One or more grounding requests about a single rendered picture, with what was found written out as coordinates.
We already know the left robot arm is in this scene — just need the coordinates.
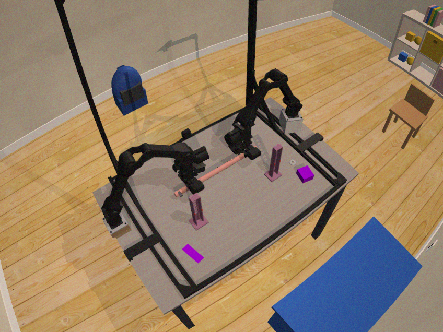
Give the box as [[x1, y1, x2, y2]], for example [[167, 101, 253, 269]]
[[224, 68, 303, 155]]

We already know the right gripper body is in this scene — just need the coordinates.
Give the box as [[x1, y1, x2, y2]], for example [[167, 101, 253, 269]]
[[172, 164, 205, 194]]

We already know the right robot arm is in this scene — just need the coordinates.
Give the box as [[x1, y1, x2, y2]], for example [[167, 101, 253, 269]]
[[101, 143, 209, 229]]

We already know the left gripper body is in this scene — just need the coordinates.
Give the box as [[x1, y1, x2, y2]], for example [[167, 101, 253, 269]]
[[242, 135, 261, 160]]

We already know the long salmon-pink rail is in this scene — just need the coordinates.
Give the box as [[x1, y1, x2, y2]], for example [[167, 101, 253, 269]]
[[174, 153, 245, 197]]

